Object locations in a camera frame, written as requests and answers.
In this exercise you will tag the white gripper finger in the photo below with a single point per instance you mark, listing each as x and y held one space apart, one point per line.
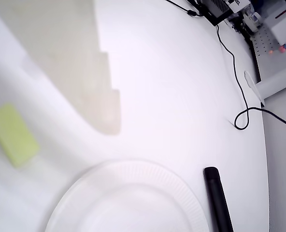
68 55

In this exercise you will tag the yellow-green foam block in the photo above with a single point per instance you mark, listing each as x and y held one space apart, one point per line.
15 135

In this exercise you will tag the black electronics box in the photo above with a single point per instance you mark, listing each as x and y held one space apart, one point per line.
213 9

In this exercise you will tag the white paper plate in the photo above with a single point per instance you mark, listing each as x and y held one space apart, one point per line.
123 200

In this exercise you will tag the grey perforated board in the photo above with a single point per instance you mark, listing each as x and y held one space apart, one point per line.
266 46

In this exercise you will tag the black cylindrical rod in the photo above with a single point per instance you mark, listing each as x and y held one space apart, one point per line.
218 200

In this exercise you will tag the pink small ball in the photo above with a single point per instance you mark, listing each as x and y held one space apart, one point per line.
281 49

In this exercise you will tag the white box with red line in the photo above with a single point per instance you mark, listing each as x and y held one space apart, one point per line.
283 24

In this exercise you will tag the white round post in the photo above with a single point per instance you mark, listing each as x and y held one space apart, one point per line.
278 84

